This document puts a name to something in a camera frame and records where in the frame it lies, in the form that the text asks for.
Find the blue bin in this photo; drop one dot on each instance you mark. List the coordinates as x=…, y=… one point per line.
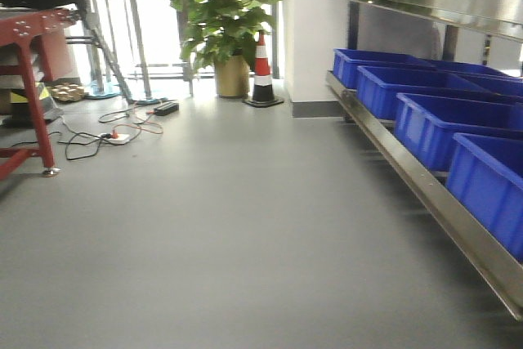
x=378, y=87
x=346, y=63
x=485, y=176
x=425, y=125

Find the blue bin lower centre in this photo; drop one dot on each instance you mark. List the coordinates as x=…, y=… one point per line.
x=425, y=125

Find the blue bin lower right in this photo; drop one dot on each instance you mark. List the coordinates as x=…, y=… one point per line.
x=485, y=176

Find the silver metal stand frame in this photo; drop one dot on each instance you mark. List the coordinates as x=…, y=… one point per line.
x=134, y=47

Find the stainless steel rack shelf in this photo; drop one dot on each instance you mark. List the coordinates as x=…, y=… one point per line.
x=502, y=18

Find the gold plant pot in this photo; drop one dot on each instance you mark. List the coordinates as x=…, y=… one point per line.
x=232, y=77

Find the red metal table frame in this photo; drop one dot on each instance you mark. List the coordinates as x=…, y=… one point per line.
x=43, y=31

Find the black power adapter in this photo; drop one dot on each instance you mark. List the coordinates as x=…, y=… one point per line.
x=166, y=108

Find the blue bin lower left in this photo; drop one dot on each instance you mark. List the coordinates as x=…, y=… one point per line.
x=378, y=87

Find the lower steel rack rail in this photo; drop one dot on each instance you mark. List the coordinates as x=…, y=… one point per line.
x=497, y=267

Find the white power strip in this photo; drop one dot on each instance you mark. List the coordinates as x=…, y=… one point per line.
x=118, y=138

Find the green potted plant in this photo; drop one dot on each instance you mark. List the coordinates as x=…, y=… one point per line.
x=216, y=30

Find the orange white traffic cone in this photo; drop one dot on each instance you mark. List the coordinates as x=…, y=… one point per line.
x=263, y=95

